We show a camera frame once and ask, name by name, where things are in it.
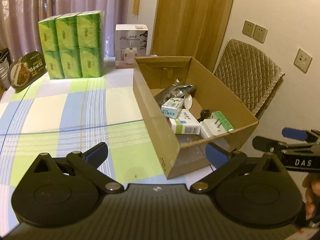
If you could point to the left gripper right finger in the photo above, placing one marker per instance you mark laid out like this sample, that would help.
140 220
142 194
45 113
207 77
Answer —
226 163

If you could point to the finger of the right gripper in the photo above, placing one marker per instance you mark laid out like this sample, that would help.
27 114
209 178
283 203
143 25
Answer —
297 134
267 145

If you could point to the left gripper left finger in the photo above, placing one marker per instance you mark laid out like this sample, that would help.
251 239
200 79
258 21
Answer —
87 163

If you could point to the white power adapter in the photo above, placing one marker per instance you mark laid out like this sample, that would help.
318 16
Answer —
211 128

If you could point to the small green box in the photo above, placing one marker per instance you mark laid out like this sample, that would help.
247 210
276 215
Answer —
222 121

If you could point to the white blue medicine box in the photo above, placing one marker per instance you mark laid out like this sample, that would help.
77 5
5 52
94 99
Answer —
185 123

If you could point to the cream plastic spoon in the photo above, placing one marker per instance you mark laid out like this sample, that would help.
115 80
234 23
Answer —
187 101

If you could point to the silver foil bag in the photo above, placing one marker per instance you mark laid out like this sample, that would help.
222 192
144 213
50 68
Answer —
173 91

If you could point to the small white box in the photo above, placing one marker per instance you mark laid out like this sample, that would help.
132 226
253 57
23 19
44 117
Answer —
172 108

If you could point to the right hand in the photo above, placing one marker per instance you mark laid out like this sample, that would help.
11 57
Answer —
311 185

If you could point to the brown cardboard box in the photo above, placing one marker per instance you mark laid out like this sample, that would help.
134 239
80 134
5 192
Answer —
153 74

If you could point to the checkered tablecloth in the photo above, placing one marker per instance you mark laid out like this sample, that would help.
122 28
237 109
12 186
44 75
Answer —
64 115

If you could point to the green tissue pack bundle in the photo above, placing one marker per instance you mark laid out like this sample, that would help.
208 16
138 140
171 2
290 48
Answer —
72 44

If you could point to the white humidifier box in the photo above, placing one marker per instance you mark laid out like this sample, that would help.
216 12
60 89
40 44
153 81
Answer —
130 41

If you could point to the wooden door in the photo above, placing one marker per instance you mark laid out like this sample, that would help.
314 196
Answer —
191 28

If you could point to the purple curtain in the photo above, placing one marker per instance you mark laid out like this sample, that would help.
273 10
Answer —
19 18

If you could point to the wall data outlet plate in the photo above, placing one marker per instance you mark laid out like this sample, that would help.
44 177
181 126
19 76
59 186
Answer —
302 61

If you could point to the double wall socket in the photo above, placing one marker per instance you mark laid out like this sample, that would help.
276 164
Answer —
254 31

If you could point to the wooden wall strip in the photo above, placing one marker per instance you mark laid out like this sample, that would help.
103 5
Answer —
136 6

